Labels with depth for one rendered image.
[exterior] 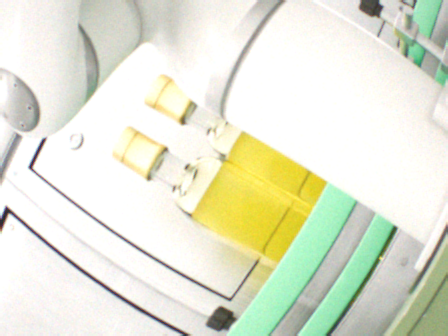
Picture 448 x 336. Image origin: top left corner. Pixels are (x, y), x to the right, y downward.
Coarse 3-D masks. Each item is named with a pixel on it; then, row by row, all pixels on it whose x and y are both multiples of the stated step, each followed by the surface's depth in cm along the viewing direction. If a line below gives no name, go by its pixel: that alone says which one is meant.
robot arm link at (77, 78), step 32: (0, 0) 55; (32, 0) 53; (64, 0) 53; (0, 32) 57; (32, 32) 55; (64, 32) 56; (0, 64) 59; (32, 64) 58; (64, 64) 58; (96, 64) 61; (0, 96) 62; (32, 96) 60; (64, 96) 60; (32, 128) 62
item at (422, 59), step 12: (420, 0) 112; (432, 0) 112; (444, 0) 113; (420, 12) 112; (432, 12) 112; (444, 12) 112; (420, 24) 112; (432, 24) 112; (444, 24) 112; (432, 36) 111; (444, 36) 111; (420, 48) 111; (444, 48) 111; (420, 60) 110; (432, 60) 111; (432, 72) 110; (444, 84) 110
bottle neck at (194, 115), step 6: (192, 102) 113; (192, 108) 113; (198, 108) 113; (186, 114) 113; (192, 114) 113; (198, 114) 113; (204, 114) 112; (210, 114) 112; (186, 120) 113; (192, 120) 113; (198, 120) 113; (204, 120) 113; (210, 120) 112; (192, 126) 114; (198, 126) 113; (204, 126) 113; (204, 132) 113
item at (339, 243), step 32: (320, 224) 97; (352, 224) 97; (384, 224) 97; (288, 256) 96; (320, 256) 96; (352, 256) 96; (288, 288) 96; (320, 288) 96; (352, 288) 95; (256, 320) 95; (288, 320) 95; (320, 320) 95
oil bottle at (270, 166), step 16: (208, 128) 113; (224, 128) 111; (208, 144) 112; (224, 144) 110; (240, 144) 110; (256, 144) 110; (224, 160) 112; (240, 160) 110; (256, 160) 110; (272, 160) 110; (288, 160) 110; (256, 176) 111; (272, 176) 109; (288, 176) 109; (304, 176) 109; (288, 192) 109; (304, 192) 109; (320, 192) 109
